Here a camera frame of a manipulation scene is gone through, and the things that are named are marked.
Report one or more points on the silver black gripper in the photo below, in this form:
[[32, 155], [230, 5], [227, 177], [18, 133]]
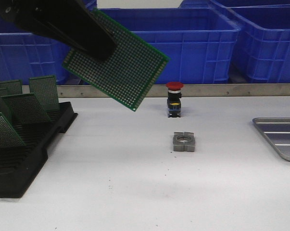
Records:
[[67, 21]]

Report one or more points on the black slotted board rack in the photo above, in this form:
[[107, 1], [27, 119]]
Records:
[[20, 165]]

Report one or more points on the silver metal tray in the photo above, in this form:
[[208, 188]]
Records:
[[277, 133]]

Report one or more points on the blue crate rear left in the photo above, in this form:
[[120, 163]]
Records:
[[90, 4]]

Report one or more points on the blue plastic crate left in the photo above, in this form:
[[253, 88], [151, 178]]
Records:
[[24, 55]]

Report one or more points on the blue plastic crate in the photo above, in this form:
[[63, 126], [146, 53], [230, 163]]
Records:
[[262, 50], [198, 41], [24, 55]]

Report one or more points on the blue crate rear right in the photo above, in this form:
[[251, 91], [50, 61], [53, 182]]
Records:
[[232, 3]]

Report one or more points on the blue plastic crate centre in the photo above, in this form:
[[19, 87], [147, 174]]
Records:
[[198, 41]]

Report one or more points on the red emergency stop button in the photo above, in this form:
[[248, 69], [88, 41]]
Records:
[[173, 100]]

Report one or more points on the grey metal clamp block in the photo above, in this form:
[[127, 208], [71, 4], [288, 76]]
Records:
[[184, 142]]

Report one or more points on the blue plastic crate right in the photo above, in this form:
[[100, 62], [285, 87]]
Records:
[[262, 50]]

